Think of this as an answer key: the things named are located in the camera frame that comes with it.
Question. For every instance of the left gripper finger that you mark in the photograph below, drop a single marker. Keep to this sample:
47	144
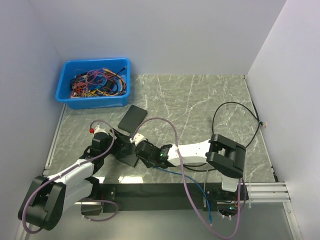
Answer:
122	149
118	136

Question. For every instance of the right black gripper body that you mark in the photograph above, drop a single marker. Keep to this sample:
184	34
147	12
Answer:
149	163

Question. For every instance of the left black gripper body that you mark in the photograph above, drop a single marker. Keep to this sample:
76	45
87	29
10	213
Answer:
115	141

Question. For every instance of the black network switch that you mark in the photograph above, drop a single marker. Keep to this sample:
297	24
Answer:
132	119
130	160

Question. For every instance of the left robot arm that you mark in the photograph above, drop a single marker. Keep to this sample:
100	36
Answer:
49	196

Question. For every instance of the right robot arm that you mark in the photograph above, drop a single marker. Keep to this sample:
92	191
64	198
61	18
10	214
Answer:
223	154

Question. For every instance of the blue plastic bin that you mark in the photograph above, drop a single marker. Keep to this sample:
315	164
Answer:
95	83

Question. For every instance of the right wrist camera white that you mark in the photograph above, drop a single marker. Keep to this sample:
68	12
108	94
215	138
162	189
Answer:
137	138

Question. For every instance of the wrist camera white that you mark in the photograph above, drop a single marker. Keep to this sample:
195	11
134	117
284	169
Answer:
137	138
96	129

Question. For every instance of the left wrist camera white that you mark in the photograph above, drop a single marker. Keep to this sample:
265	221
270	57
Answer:
96	129

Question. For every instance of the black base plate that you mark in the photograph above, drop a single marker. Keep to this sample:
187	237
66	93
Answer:
166	196

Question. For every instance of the aluminium rail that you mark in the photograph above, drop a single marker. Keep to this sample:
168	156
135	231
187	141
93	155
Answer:
268	192

